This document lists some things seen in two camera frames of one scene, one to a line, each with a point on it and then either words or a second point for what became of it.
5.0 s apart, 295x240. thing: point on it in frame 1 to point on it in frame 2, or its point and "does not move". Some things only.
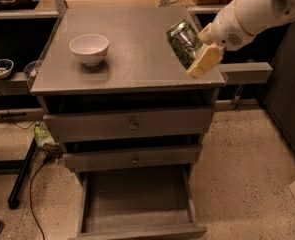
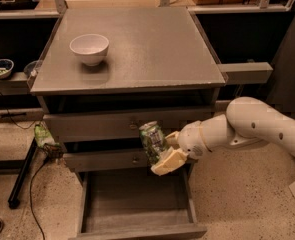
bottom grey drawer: [142, 203] does not move
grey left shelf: [16, 84] does not move
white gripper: [227, 24] to [191, 139]
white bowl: [90, 47] does not move
